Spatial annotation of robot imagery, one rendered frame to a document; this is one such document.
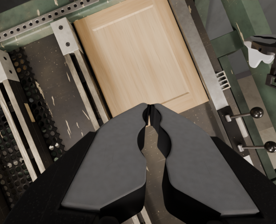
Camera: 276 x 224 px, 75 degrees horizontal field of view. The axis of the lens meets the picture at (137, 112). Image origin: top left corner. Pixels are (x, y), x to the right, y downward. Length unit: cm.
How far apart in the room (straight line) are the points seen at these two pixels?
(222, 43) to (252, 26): 11
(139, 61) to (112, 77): 12
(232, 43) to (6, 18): 89
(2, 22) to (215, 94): 84
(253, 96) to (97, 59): 316
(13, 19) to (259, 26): 92
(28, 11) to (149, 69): 50
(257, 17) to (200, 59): 26
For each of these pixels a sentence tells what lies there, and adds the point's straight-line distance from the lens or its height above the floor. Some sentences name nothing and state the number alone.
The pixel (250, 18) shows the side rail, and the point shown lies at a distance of 86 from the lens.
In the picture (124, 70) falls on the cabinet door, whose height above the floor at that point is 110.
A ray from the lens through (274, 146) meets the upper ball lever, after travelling 71.
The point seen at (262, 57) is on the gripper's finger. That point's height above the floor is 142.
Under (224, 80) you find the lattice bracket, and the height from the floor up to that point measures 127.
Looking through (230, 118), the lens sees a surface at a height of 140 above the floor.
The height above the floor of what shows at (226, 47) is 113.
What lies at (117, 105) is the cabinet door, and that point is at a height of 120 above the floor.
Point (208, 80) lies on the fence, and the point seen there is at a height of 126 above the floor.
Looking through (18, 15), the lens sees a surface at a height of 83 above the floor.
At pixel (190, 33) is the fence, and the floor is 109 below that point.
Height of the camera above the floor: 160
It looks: 30 degrees down
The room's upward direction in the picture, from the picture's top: 157 degrees clockwise
